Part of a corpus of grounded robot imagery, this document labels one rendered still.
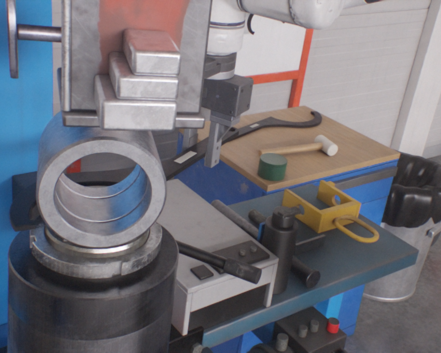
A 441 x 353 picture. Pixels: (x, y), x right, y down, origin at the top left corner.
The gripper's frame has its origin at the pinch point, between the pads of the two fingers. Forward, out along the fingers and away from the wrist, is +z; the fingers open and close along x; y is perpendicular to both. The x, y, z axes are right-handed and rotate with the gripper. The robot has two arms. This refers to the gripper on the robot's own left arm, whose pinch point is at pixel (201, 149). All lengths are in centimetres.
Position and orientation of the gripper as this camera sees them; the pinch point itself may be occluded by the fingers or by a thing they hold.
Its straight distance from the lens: 105.2
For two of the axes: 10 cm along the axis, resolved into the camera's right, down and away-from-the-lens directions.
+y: 4.7, -3.3, 8.2
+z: -1.2, 8.9, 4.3
